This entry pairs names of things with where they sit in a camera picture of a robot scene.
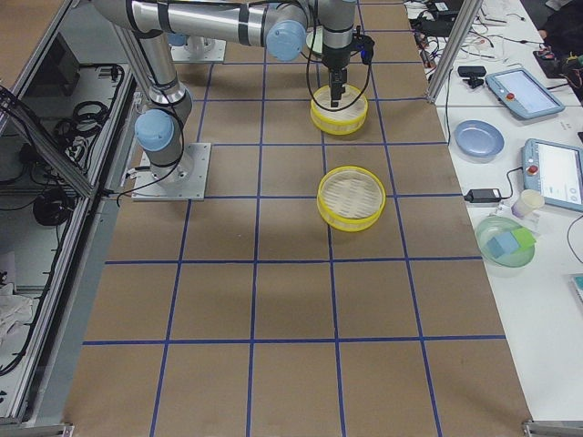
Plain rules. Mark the light green plate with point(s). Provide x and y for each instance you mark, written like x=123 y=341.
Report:
x=314 y=42

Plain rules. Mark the yellow bamboo steamer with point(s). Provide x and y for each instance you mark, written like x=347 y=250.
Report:
x=349 y=119
x=350 y=198

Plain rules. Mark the middle yellow bamboo steamer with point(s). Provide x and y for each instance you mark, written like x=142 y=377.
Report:
x=349 y=119

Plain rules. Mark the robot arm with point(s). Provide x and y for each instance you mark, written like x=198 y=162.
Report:
x=159 y=129
x=278 y=26

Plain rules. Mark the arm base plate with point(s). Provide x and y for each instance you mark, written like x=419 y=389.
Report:
x=199 y=50
x=187 y=181

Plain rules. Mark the black webcam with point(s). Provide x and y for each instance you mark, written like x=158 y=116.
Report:
x=472 y=75

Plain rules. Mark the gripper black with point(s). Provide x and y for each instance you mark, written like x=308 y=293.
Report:
x=337 y=57

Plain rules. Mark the far teach pendant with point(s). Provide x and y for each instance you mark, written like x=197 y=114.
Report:
x=522 y=94

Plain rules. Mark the near teach pendant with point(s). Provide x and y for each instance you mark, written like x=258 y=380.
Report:
x=555 y=171

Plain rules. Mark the blue plate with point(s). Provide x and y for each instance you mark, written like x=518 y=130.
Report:
x=478 y=141

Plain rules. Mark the black power adapter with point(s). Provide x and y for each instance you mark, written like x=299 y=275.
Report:
x=483 y=195

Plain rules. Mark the teach pendant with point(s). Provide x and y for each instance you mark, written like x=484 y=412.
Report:
x=522 y=94
x=555 y=171

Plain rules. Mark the green glass bowl with sponges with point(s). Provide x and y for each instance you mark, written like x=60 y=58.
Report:
x=505 y=242

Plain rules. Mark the far yellow bamboo steamer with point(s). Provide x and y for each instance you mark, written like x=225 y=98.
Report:
x=350 y=198

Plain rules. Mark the white paper cup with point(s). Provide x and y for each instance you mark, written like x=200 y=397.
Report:
x=528 y=201

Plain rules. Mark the aluminium frame post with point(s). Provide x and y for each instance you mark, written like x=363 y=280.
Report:
x=461 y=27

